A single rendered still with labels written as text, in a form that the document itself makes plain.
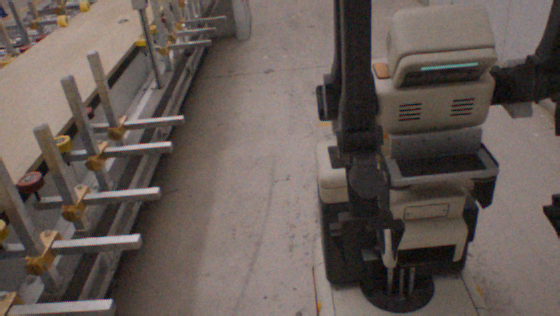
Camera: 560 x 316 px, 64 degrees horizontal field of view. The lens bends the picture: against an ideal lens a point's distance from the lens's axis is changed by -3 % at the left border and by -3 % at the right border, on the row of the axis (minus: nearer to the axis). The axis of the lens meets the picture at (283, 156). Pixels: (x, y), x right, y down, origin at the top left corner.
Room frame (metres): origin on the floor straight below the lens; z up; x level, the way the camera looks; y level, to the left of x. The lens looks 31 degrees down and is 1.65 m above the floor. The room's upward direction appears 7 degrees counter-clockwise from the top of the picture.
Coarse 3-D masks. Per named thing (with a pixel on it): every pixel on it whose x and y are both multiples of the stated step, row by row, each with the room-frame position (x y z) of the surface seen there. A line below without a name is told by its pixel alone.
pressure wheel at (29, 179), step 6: (30, 174) 1.28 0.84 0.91; (36, 174) 1.28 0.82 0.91; (18, 180) 1.25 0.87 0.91; (24, 180) 1.25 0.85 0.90; (30, 180) 1.25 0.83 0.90; (36, 180) 1.24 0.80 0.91; (42, 180) 1.26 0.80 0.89; (18, 186) 1.23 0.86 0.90; (24, 186) 1.22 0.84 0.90; (30, 186) 1.22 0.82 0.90; (36, 186) 1.23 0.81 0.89; (42, 186) 1.25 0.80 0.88; (24, 192) 1.22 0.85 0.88; (30, 192) 1.22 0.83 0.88; (36, 192) 1.26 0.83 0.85; (36, 198) 1.25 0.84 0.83
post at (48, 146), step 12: (36, 132) 1.20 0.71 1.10; (48, 132) 1.21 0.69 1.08; (48, 144) 1.20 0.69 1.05; (48, 156) 1.20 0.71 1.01; (60, 156) 1.22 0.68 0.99; (60, 168) 1.20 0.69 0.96; (60, 180) 1.20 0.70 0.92; (60, 192) 1.20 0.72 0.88; (72, 192) 1.21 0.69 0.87; (72, 204) 1.20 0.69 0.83; (84, 216) 1.22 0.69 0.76; (84, 228) 1.20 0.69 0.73
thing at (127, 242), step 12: (72, 240) 1.01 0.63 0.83; (84, 240) 1.00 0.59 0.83; (96, 240) 1.00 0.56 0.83; (108, 240) 0.99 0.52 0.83; (120, 240) 0.99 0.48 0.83; (132, 240) 0.98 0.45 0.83; (0, 252) 0.99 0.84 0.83; (12, 252) 0.99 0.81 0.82; (24, 252) 0.99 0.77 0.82; (60, 252) 0.99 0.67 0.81; (72, 252) 0.98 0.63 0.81; (84, 252) 0.98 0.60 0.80; (96, 252) 0.98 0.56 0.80
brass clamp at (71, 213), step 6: (84, 186) 1.30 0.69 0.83; (78, 192) 1.26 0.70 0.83; (84, 192) 1.26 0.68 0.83; (90, 192) 1.30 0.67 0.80; (78, 198) 1.23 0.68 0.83; (78, 204) 1.20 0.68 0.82; (84, 204) 1.23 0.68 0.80; (66, 210) 1.17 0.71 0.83; (72, 210) 1.17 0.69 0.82; (78, 210) 1.19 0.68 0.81; (84, 210) 1.22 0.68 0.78; (66, 216) 1.17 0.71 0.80; (72, 216) 1.17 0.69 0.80; (78, 216) 1.18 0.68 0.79; (72, 222) 1.17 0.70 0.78
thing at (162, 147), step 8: (144, 144) 1.51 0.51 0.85; (152, 144) 1.50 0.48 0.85; (160, 144) 1.49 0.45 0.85; (168, 144) 1.48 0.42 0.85; (72, 152) 1.51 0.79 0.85; (80, 152) 1.50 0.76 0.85; (104, 152) 1.49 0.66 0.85; (112, 152) 1.49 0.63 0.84; (120, 152) 1.48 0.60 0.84; (128, 152) 1.48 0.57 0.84; (136, 152) 1.48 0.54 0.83; (144, 152) 1.48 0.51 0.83; (152, 152) 1.48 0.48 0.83; (160, 152) 1.48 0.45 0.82; (64, 160) 1.49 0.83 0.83; (72, 160) 1.49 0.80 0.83; (80, 160) 1.49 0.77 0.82
